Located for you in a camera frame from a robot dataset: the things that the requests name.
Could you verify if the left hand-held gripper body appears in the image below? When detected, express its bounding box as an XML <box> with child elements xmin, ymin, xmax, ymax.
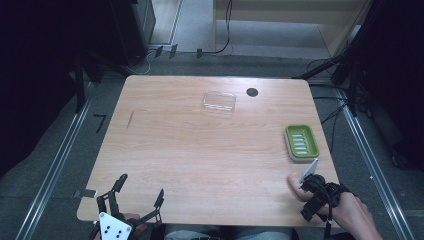
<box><xmin>90</xmin><ymin>191</ymin><xmax>164</xmax><ymax>240</ymax></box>

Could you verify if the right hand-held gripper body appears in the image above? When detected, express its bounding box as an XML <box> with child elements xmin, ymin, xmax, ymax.
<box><xmin>298</xmin><ymin>157</ymin><xmax>350</xmax><ymax>224</ymax></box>

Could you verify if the person's left hand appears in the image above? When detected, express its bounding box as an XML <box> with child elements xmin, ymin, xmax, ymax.
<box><xmin>93</xmin><ymin>213</ymin><xmax>148</xmax><ymax>240</ymax></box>

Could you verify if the green soap dish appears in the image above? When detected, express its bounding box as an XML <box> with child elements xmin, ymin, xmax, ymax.
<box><xmin>283</xmin><ymin>124</ymin><xmax>321</xmax><ymax>163</ymax></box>

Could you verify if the black metal stand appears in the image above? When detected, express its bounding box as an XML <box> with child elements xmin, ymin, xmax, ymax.
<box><xmin>292</xmin><ymin>0</ymin><xmax>384</xmax><ymax>118</ymax></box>
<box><xmin>68</xmin><ymin>49</ymin><xmax>131</xmax><ymax>114</ymax></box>

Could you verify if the clear plastic box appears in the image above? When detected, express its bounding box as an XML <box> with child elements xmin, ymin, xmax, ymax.
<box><xmin>201</xmin><ymin>90</ymin><xmax>237</xmax><ymax>113</ymax></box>

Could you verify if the black cabinet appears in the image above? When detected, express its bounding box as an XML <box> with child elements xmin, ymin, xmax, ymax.
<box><xmin>109</xmin><ymin>0</ymin><xmax>157</xmax><ymax>66</ymax></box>

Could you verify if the light wooden shelf unit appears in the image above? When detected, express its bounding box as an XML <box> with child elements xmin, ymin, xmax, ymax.
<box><xmin>211</xmin><ymin>0</ymin><xmax>374</xmax><ymax>58</ymax></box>

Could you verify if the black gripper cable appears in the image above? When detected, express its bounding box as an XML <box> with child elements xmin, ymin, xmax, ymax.
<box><xmin>323</xmin><ymin>196</ymin><xmax>334</xmax><ymax>240</ymax></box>

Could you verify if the metal floor rail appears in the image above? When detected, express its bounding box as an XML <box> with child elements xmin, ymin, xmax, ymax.
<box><xmin>336</xmin><ymin>89</ymin><xmax>416</xmax><ymax>240</ymax></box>
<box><xmin>14</xmin><ymin>83</ymin><xmax>96</xmax><ymax>240</ymax></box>

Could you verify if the black floor cable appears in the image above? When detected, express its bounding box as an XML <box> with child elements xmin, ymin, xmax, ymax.
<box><xmin>313</xmin><ymin>94</ymin><xmax>349</xmax><ymax>154</ymax></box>

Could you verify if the white floor cable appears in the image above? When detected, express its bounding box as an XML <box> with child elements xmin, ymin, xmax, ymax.
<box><xmin>127</xmin><ymin>49</ymin><xmax>158</xmax><ymax>76</ymax></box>

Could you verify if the black hanging cable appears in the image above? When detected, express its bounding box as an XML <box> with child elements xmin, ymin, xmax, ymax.
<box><xmin>201</xmin><ymin>0</ymin><xmax>234</xmax><ymax>56</ymax></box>

